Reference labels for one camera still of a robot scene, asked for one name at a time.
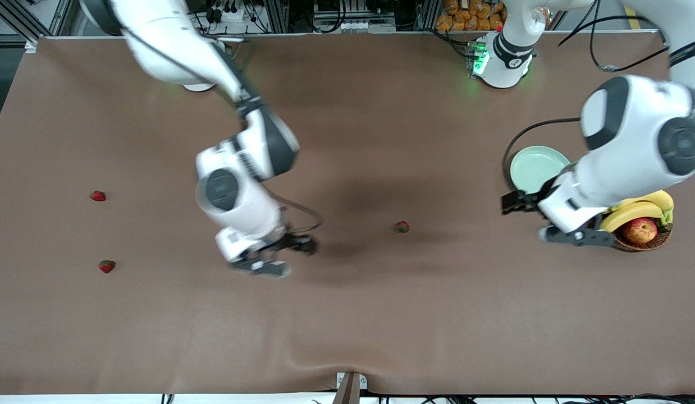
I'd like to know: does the pale green round plate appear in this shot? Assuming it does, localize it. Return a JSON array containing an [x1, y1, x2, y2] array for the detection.
[[510, 146, 571, 194]]

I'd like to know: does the red apple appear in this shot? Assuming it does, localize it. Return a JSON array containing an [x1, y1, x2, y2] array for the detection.
[[622, 218, 658, 244]]

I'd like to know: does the brown table cover sheet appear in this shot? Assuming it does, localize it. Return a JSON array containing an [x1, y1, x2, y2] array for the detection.
[[0, 32, 695, 397]]

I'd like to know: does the brown wicker basket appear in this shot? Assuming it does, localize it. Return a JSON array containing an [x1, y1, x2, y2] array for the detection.
[[600, 213, 674, 253]]

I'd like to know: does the orange packaged snack pile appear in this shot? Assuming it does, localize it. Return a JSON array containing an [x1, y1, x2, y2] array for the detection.
[[435, 0, 508, 32]]

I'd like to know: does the white power strip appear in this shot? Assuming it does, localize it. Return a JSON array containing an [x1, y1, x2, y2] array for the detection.
[[204, 0, 247, 26]]

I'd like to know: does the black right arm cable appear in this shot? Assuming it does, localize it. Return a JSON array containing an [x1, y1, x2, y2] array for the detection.
[[123, 22, 324, 233]]

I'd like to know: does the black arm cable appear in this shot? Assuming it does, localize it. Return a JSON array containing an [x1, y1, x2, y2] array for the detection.
[[502, 11, 671, 194], [123, 22, 324, 233]]

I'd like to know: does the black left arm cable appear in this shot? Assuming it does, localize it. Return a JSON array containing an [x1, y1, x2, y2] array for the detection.
[[502, 11, 671, 194]]

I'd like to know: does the metal table edge bracket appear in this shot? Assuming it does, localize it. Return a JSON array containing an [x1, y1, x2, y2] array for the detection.
[[332, 371, 368, 404]]

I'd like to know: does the aluminium frame post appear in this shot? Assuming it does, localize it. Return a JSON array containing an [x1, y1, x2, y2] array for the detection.
[[414, 0, 441, 31], [265, 0, 290, 33]]

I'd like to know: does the aluminium frame strut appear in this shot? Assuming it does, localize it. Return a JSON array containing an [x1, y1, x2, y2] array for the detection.
[[0, 0, 73, 39]]

